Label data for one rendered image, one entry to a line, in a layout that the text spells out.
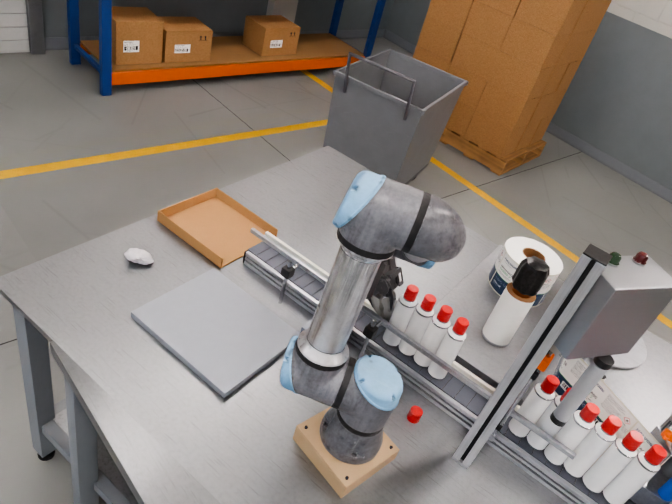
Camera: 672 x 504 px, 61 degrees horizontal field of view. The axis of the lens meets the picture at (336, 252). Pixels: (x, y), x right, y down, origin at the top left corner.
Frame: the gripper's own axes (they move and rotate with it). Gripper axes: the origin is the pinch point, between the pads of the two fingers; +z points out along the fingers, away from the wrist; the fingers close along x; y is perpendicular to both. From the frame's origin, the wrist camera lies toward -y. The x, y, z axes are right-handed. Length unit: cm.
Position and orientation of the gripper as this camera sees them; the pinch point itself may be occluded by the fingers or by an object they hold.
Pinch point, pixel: (384, 320)
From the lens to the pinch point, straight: 162.6
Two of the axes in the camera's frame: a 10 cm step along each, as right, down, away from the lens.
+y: 5.9, -3.7, 7.2
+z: 1.8, 9.3, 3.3
